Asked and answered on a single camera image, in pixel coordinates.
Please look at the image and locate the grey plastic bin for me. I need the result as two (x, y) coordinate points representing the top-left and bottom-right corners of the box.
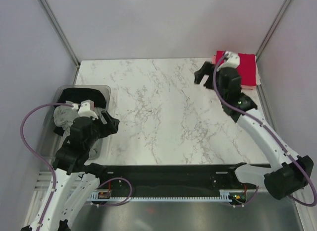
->
(37, 85), (110, 159)

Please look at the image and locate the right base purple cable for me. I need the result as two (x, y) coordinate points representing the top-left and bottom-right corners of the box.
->
(230, 183), (260, 208)

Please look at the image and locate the black t-shirt in bin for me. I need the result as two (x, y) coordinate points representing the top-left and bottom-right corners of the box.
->
(53, 87), (107, 136)

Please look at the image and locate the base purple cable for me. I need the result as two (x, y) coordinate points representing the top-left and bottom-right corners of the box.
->
(90, 177), (133, 208)
(230, 183), (260, 208)

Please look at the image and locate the grey t-shirt in bin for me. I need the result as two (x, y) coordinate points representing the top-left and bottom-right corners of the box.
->
(53, 106), (103, 160)

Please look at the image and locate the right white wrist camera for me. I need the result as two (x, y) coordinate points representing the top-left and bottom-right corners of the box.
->
(217, 51), (240, 71)

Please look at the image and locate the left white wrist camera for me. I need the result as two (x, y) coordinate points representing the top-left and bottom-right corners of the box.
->
(71, 100), (98, 120)

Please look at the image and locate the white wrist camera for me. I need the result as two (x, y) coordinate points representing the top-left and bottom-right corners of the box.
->
(217, 51), (240, 71)
(71, 100), (98, 120)

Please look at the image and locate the left aluminium frame post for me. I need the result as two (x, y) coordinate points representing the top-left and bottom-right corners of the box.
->
(34, 0), (80, 67)

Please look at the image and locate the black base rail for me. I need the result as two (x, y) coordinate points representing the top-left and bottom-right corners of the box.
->
(100, 165), (256, 197)

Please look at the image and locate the white slotted cable duct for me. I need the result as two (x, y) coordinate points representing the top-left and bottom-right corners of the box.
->
(87, 191), (246, 202)

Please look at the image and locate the aluminium frame post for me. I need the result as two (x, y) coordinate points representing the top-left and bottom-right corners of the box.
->
(34, 0), (80, 67)
(256, 0), (293, 59)

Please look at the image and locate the folded salmon pink t-shirt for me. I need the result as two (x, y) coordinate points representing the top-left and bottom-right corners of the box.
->
(211, 55), (258, 91)

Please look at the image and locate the red t-shirt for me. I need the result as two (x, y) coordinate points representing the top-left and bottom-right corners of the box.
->
(215, 51), (258, 89)

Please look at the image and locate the folded white t-shirt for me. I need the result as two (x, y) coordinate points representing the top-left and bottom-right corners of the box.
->
(256, 64), (261, 86)

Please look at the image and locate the right aluminium frame post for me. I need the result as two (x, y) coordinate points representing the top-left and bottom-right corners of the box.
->
(256, 0), (293, 59)

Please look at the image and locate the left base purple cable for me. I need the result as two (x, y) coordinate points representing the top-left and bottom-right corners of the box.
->
(90, 177), (133, 208)

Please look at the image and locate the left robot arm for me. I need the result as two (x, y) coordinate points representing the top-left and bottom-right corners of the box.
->
(22, 109), (119, 231)

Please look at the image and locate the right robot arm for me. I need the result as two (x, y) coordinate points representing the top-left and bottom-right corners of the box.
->
(194, 61), (317, 200)

